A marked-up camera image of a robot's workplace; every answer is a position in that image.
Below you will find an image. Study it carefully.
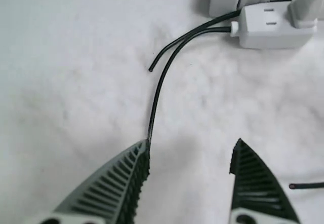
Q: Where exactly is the black cable with red core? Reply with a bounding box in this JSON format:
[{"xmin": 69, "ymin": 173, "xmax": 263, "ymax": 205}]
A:
[{"xmin": 289, "ymin": 182, "xmax": 324, "ymax": 191}]

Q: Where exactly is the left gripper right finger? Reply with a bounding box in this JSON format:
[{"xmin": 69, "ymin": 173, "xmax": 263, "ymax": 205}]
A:
[{"xmin": 228, "ymin": 137, "xmax": 302, "ymax": 224}]

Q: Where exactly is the long black cable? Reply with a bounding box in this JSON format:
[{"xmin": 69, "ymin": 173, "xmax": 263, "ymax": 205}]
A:
[{"xmin": 146, "ymin": 25, "xmax": 233, "ymax": 145}]

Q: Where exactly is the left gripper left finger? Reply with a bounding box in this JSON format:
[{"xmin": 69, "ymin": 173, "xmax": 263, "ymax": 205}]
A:
[{"xmin": 37, "ymin": 138, "xmax": 152, "ymax": 224}]

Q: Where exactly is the short black cable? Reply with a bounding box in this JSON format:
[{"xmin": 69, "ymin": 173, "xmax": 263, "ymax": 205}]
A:
[{"xmin": 148, "ymin": 8, "xmax": 242, "ymax": 72}]

